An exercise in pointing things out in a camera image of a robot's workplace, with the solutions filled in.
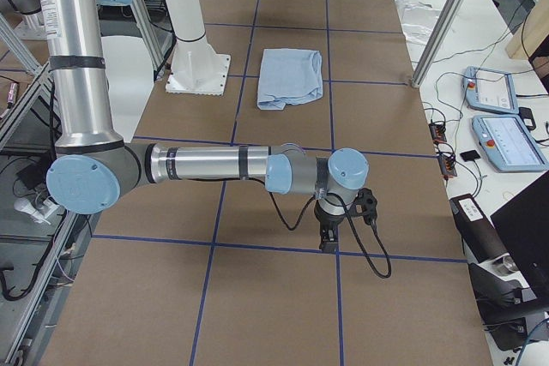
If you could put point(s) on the black cylinder device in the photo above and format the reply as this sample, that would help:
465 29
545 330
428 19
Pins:
476 229

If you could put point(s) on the black monitor with stand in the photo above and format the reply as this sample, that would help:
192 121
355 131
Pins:
510 312

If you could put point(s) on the aluminium frame post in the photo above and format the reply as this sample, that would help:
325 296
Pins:
434 43

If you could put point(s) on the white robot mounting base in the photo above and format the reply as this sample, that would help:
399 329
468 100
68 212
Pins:
196 68

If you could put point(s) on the blue teach pendant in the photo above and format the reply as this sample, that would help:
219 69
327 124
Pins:
508 144
490 90

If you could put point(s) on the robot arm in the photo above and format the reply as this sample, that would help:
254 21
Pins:
264 153

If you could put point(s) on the upper blue teach pendant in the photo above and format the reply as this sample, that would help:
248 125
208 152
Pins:
490 90

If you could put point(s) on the orange circuit board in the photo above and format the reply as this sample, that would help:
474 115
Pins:
437 131
447 165

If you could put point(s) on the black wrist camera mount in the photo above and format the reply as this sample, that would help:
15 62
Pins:
366 205

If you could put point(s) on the lower orange circuit board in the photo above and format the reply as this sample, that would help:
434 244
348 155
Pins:
447 165

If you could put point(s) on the upper orange circuit board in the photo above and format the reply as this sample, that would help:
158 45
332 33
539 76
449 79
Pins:
437 131

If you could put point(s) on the lower blue teach pendant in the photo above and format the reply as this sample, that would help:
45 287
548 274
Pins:
508 144

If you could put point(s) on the light blue button-up shirt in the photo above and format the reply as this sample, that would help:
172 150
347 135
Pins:
289 77

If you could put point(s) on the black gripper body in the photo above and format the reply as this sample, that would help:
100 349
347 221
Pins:
328 223

